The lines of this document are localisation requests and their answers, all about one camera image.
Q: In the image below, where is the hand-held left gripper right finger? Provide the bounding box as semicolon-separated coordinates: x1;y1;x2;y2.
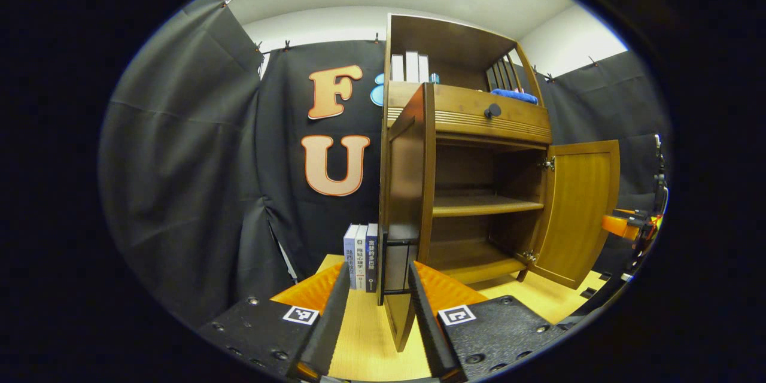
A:
408;260;566;382

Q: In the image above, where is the wooden shoe cabinet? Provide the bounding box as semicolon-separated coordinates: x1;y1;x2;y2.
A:
380;13;554;288

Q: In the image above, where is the wooden cabinet drawer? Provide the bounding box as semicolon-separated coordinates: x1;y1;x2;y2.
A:
386;83;552;145

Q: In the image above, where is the wooden cabinet door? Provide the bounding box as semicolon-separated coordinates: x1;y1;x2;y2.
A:
378;83;436;352
527;140;621;290

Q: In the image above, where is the wooden inner cabinet shelf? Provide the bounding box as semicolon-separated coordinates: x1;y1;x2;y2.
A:
432;194;544;218

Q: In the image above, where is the grey standing book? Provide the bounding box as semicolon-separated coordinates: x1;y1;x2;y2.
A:
343;224;360;289

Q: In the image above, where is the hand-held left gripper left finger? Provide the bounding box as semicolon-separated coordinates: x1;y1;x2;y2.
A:
197;260;351;381

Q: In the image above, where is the black backdrop cloth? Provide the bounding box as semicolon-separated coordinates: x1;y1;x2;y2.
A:
99;0;674;327

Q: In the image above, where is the blue towel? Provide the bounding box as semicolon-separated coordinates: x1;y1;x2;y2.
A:
491;89;539;105

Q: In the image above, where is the dark blue standing book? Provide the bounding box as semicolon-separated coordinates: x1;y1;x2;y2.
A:
365;223;379;293

